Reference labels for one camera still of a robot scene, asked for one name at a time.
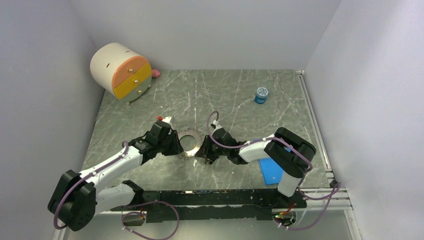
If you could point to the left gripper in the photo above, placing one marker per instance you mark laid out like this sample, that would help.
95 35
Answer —
176 148

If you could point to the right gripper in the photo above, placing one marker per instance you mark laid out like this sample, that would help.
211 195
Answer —
204 151

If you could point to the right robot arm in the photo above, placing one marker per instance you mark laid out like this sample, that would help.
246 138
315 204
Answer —
289 151

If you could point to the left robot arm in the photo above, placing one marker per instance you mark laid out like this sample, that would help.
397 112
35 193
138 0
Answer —
99 177

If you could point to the blue small jar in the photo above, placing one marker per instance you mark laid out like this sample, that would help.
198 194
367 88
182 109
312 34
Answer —
261 95

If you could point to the pink small object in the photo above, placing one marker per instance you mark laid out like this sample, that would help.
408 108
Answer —
155 73

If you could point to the round mini drawer cabinet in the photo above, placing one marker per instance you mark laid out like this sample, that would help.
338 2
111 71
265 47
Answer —
121 71

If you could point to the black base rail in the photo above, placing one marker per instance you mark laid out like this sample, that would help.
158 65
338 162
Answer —
260 203

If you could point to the side aluminium rail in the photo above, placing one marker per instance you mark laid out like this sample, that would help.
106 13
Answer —
315 126

